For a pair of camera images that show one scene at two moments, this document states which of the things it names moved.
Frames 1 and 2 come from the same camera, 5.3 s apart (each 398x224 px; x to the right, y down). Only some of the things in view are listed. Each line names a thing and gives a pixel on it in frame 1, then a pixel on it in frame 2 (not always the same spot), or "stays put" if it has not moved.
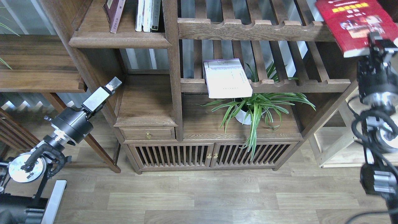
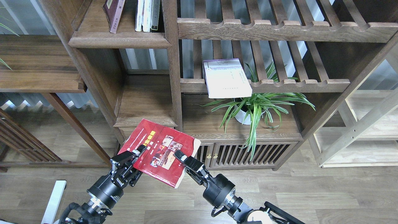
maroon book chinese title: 113,9 stays put
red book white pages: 349,21 -> 158,161
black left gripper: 76,123 -> 108,190
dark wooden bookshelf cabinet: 209,84 stays put
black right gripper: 377,82 -> 218,189
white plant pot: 240,116 stays put
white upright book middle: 146,24 stays put
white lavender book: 226,78 stays put
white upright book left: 140,7 stays put
